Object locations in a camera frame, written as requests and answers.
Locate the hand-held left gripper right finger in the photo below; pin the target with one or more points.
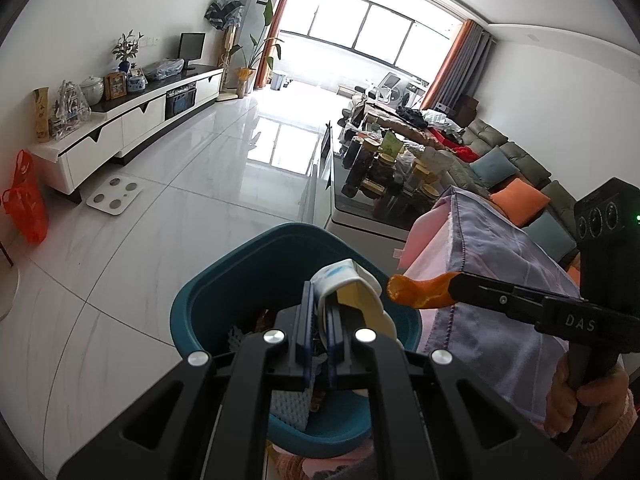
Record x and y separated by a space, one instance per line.
336 350

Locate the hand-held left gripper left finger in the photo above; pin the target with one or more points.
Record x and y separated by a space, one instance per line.
309 310

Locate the white standing air conditioner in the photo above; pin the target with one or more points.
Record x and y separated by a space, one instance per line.
252 5

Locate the yellow tall vase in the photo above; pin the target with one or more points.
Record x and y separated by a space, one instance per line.
42 117

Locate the wooden photo frame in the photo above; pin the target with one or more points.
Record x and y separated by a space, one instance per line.
116 86

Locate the small white pedal bin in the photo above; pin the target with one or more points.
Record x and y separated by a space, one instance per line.
278 82

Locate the orange cushion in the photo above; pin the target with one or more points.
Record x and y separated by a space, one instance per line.
575 275
522 202

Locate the clear plastic wrapped item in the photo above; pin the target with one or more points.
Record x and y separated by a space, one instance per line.
165 68

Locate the orange plastic bag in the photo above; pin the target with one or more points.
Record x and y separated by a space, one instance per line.
27 205

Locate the glass ship ornament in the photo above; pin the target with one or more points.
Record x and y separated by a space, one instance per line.
70 110

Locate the white foam fruit net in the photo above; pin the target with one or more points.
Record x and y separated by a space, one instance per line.
290 410

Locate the green sofa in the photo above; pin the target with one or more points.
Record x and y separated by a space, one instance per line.
487 132

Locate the brown cardboard box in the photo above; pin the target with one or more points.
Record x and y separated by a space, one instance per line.
467 107

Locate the person's right hand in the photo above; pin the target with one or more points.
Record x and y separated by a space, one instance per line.
595 400

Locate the glass coffee table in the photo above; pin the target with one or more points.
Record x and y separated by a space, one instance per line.
360 207

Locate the teal cushion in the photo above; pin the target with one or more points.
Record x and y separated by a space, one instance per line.
550 235
492 169

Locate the large balcony window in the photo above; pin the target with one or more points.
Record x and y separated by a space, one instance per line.
380 25

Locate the cloth covered standing fan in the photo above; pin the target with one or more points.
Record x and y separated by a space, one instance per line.
225 10

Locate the blue and white ceramic jar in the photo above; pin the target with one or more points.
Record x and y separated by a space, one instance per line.
136 82

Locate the tall potted leafy plant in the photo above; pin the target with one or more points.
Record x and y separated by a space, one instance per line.
243 77

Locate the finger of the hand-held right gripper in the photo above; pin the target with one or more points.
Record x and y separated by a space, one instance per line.
501 302
500 287

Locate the white TV cabinet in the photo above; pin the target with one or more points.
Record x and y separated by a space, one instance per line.
140 120

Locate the white clothes pile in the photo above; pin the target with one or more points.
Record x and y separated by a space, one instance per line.
442 120

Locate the orange peel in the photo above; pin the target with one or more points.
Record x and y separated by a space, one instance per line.
415 292

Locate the white office chair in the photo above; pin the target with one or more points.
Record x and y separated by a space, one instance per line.
390 82

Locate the plant in blue vase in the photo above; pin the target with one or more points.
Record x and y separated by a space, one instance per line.
124 66

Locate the brown paper bag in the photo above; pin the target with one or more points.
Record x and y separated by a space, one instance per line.
437 160

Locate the red cloth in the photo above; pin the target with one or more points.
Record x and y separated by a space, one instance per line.
465 152

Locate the white bathroom scale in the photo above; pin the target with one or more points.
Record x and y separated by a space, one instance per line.
114 196

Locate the teal plastic bin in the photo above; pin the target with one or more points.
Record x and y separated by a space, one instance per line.
240 285

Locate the black monitor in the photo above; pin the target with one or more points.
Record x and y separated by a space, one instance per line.
192 47

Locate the pink cloth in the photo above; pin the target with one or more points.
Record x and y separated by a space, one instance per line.
425 240

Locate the black clothes pile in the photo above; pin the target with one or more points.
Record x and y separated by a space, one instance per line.
412 116

